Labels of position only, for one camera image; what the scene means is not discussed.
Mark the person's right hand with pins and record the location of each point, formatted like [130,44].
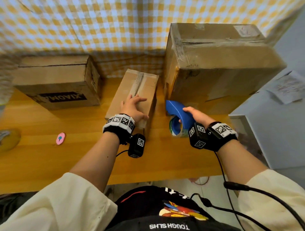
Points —
[202,117]

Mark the person's left hand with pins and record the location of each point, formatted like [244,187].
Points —
[131,109]

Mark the blue tape dispenser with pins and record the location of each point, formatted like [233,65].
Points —
[178,109]

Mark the small plain cardboard box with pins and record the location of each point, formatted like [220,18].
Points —
[143,83]

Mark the cardboard box with white label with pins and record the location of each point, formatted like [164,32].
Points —
[226,71]

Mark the cardboard box with black print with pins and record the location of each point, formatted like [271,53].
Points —
[52,76]

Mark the person's left forearm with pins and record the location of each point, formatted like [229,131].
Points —
[97,164]

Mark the person's right forearm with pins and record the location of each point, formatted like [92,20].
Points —
[240,161]

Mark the yellowish tape roll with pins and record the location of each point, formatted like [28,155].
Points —
[9,141]

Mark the black wristband with markers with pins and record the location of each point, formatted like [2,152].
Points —
[219,140]
[119,132]

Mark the brown plush fabric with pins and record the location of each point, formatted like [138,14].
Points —
[250,146]

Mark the pink box cutter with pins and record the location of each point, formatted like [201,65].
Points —
[60,138]

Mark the white paper with red writing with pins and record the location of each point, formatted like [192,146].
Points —
[288,88]

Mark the yellow white checked cloth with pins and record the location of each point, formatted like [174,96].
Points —
[95,23]

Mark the black printed garment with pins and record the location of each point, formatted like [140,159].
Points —
[147,202]

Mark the cream long-sleeved top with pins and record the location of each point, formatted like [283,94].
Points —
[59,207]

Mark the dark grey cloth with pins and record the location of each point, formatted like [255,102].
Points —
[14,204]

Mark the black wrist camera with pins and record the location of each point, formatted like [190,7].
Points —
[136,146]
[197,138]

